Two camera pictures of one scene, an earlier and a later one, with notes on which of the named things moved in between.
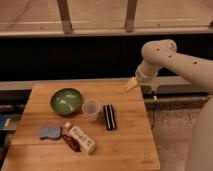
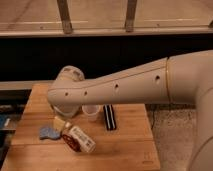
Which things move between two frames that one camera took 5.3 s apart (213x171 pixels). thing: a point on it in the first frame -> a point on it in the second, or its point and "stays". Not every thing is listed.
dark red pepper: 70,141 stays
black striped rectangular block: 109,117 stays
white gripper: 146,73 -> 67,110
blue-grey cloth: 54,133 stays
